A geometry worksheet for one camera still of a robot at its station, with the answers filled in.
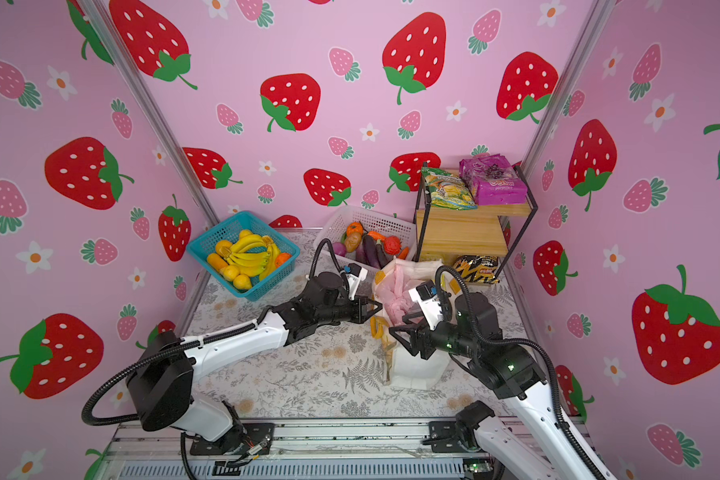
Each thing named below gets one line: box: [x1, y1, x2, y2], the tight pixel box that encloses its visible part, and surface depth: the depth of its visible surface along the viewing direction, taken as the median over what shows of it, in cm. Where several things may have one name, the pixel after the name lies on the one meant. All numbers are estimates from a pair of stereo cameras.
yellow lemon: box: [233, 274, 252, 291], surface depth 103 cm
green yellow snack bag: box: [422, 167, 478, 211], surface depth 80 cm
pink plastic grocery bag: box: [375, 265, 422, 324], surface depth 83 cm
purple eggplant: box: [362, 234, 388, 269], surface depth 113 cm
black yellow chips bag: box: [453, 254, 500, 283], surface depth 102 cm
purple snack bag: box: [459, 154, 528, 206], surface depth 80 cm
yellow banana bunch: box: [218, 234, 280, 281], surface depth 109 cm
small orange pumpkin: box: [346, 222, 364, 236], surface depth 117 cm
